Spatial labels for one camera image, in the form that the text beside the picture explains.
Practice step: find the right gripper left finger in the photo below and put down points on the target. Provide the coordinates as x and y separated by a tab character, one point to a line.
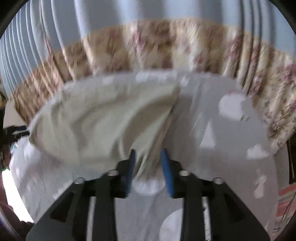
67	218

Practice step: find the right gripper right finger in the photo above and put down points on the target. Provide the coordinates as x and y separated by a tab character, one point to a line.
211	210

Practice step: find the beige hooded jacket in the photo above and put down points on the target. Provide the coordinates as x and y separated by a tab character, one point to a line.
96	125

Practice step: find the blue floral curtain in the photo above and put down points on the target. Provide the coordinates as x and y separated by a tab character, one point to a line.
47	43

